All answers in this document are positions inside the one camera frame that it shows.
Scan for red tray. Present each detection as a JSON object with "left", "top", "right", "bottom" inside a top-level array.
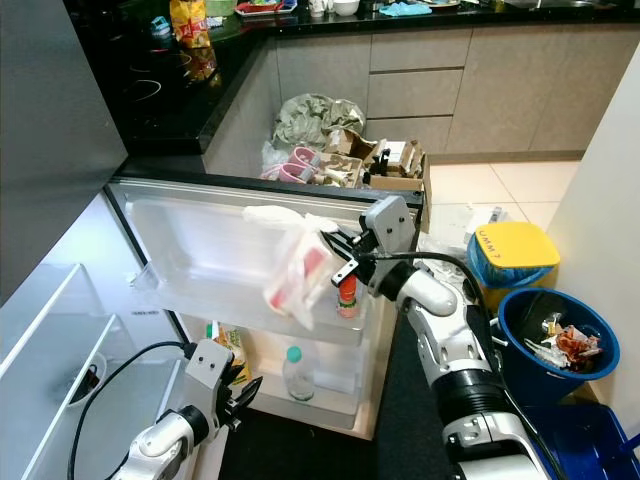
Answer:
[{"left": 235, "top": 0, "right": 301, "bottom": 16}]

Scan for black induction hob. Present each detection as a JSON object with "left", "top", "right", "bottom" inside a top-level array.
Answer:
[{"left": 80, "top": 40, "right": 191, "bottom": 116}]

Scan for blue plastic dustpan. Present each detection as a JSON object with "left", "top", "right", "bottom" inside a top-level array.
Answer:
[{"left": 525, "top": 400, "right": 640, "bottom": 480}]

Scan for teal cloth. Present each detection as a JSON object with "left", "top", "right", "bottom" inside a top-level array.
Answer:
[{"left": 378, "top": 0, "right": 433, "bottom": 19}]

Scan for grey green plastic bag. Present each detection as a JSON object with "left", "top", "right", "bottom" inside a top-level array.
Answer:
[{"left": 270, "top": 93, "right": 366, "bottom": 151}]

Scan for yellow red snack bag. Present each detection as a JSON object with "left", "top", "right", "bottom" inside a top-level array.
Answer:
[{"left": 168, "top": 0, "right": 213, "bottom": 49}]

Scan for colourful food packet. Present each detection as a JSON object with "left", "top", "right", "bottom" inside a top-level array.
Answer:
[{"left": 205, "top": 320, "right": 251, "bottom": 386}]

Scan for small white plastic bag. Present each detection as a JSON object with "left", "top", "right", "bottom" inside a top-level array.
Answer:
[{"left": 242, "top": 205, "right": 346, "bottom": 329}]

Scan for clear water bottle teal cap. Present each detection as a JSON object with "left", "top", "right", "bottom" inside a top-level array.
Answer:
[{"left": 280, "top": 344, "right": 316, "bottom": 403}]

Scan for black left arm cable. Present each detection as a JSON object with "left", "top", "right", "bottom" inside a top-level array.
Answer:
[{"left": 66, "top": 340, "right": 191, "bottom": 480}]

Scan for blue plastic bucket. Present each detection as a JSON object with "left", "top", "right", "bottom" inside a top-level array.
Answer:
[{"left": 498, "top": 287, "right": 623, "bottom": 383}]

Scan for torn brown cardboard carton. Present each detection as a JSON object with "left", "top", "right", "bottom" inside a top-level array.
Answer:
[{"left": 315, "top": 128, "right": 376, "bottom": 188}]

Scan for crumpled trash wrappers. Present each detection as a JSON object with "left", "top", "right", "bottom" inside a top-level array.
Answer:
[{"left": 525, "top": 315, "right": 606, "bottom": 371}]

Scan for grey steel fridge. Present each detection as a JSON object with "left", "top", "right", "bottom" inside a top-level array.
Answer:
[{"left": 0, "top": 0, "right": 211, "bottom": 480}]

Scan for yellow lidded bin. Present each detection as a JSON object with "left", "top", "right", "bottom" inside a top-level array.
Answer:
[{"left": 465, "top": 220, "right": 563, "bottom": 301}]

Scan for grey kitchen cabinet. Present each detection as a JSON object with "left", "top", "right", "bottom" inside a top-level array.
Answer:
[{"left": 205, "top": 20, "right": 640, "bottom": 166}]

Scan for pink plastic item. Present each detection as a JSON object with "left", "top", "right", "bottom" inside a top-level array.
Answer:
[{"left": 263, "top": 145, "right": 321, "bottom": 184}]

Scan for red sauce bottle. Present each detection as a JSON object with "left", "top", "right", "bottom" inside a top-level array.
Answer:
[{"left": 336, "top": 275, "right": 359, "bottom": 319}]

